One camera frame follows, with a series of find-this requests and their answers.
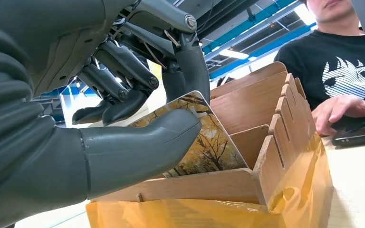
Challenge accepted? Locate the autumn tree picture card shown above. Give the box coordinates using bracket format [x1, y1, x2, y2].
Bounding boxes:
[128, 90, 249, 179]

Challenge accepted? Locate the seated person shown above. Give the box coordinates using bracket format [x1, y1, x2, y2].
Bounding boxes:
[274, 0, 365, 137]

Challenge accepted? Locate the black smartphone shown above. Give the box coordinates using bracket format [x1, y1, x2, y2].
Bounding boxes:
[331, 117, 365, 147]

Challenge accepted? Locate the wooden compartment organiser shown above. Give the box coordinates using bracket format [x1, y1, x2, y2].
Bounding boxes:
[91, 61, 317, 205]

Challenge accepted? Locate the ceiling strip light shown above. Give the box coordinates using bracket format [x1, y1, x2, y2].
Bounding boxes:
[219, 48, 250, 60]
[294, 3, 317, 26]

